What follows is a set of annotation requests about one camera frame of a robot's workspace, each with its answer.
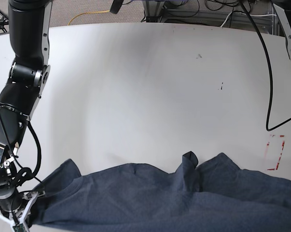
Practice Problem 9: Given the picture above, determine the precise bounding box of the dark blue T-shirt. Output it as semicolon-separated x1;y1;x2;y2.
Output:
29;152;291;232

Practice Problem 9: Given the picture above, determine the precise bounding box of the yellow cable on floor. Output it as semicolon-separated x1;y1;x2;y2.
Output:
68;10;111;26

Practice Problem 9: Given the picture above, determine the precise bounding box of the red tape rectangle marking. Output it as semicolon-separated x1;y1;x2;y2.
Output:
265;134;286;171

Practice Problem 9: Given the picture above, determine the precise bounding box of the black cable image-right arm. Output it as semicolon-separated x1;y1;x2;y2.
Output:
239;0;291;132

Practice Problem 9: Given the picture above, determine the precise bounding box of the aluminium frame base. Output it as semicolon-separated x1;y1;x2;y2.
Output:
142;0;167;23

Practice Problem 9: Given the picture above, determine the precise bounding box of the black cylinder on floor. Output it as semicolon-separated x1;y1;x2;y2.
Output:
110;0;124;14

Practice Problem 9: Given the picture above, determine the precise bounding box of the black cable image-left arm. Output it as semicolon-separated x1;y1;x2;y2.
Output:
0;84;42;195

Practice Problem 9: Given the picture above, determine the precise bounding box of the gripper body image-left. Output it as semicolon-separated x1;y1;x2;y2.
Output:
0;190;22;218

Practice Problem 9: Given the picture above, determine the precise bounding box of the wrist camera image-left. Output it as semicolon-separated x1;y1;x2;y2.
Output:
11;222;29;232

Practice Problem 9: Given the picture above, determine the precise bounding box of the white cable on floor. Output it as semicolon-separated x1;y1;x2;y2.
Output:
220;10;278;28

